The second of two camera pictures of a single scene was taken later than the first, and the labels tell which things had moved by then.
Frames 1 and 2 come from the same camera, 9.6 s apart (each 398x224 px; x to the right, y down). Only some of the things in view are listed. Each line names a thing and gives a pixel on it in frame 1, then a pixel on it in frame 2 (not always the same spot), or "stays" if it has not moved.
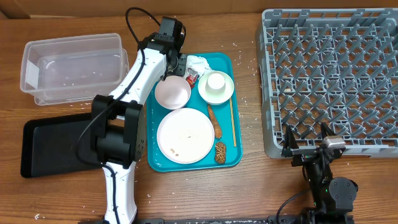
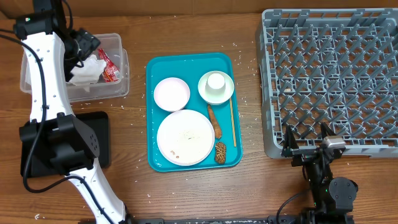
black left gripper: (180, 70) → (88, 42)
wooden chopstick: (232, 123) stays
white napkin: (198, 64) → (89, 73)
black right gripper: (290, 149) stays
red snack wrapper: (192, 77) → (111, 72)
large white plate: (185, 135) stays
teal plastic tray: (193, 121) stays
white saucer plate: (216, 87) stays
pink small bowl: (173, 93) stays
